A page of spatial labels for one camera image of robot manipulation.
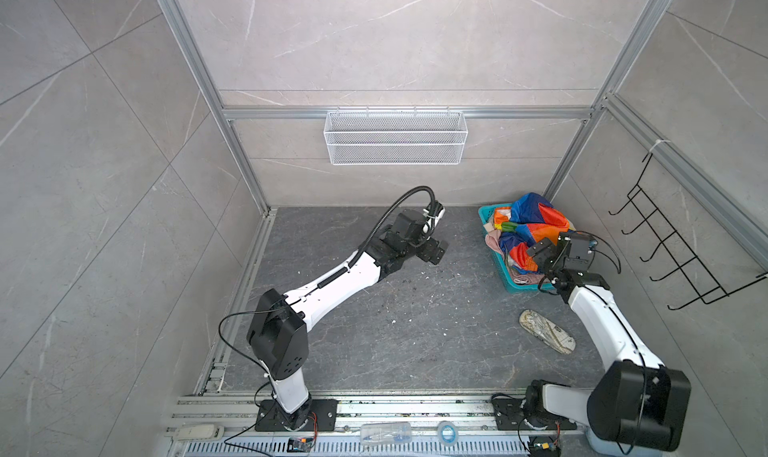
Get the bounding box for small circuit board right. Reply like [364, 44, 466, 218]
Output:
[527, 437, 561, 457]

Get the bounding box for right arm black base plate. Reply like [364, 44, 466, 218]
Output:
[490, 394, 578, 431]

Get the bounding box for teal plastic laundry basket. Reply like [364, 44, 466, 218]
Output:
[478, 204, 554, 293]

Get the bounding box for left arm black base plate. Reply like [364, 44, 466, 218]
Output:
[254, 398, 338, 432]

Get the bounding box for small circuit board left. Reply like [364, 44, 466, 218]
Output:
[286, 437, 316, 453]

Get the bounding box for folded patterned beige shorts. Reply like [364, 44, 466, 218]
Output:
[519, 309, 576, 355]

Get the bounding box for clear tape roll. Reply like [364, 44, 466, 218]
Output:
[436, 421, 458, 447]

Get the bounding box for white wire mesh wall basket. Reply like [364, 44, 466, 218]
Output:
[323, 110, 469, 166]

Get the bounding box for clear plastic bottle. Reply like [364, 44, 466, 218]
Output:
[360, 422, 412, 446]

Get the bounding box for black wire hook rack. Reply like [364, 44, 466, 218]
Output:
[608, 152, 767, 311]

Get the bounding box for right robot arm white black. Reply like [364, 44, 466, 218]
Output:
[523, 232, 691, 455]

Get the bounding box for small circuit board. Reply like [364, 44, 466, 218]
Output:
[286, 437, 316, 453]
[527, 437, 561, 457]

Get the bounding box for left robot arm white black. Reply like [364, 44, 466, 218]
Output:
[217, 185, 448, 431]

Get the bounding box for pink shorts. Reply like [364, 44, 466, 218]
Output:
[485, 229, 544, 286]

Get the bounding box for rainbow striped shorts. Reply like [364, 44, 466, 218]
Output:
[493, 193, 575, 273]

